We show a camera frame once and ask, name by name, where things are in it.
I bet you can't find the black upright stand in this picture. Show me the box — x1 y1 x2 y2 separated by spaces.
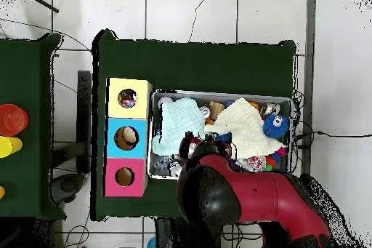
76 70 92 175

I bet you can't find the yellow plastic cup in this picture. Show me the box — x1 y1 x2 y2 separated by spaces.
0 135 23 159

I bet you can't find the neighbouring green covered table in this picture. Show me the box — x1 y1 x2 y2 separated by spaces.
0 32 68 221

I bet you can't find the dark tripod leg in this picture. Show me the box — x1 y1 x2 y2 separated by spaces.
11 0 60 14

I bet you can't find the plain wooden block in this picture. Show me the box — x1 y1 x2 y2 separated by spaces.
207 100 225 121

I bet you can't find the colourful polka dot cloth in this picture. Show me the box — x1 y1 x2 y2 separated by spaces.
118 89 137 108

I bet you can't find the wooden box with three holes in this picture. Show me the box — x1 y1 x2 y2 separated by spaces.
102 77 153 198

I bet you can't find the white baseball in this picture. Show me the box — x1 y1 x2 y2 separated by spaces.
157 95 173 108

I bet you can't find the shallow clear mesh bin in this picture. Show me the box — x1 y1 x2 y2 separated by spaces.
147 89 293 180

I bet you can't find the dark green table cloth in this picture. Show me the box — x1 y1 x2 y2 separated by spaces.
89 28 297 227

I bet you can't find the mint waffle cloth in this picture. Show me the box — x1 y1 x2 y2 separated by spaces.
150 97 211 156

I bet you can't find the black power cable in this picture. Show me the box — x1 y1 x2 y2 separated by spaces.
293 130 372 148

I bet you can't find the labelled tin can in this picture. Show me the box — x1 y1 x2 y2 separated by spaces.
259 102 281 118

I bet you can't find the cream waffle cloth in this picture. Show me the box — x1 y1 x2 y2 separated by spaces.
203 97 287 160

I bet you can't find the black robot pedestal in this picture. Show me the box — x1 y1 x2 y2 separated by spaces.
155 217 225 248

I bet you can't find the blue spiky ball with eyes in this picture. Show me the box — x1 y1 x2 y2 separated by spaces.
262 113 289 139

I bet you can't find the red plastic cup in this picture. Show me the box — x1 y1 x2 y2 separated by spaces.
0 103 29 137

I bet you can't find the grey round base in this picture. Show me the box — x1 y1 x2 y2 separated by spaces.
51 172 86 205

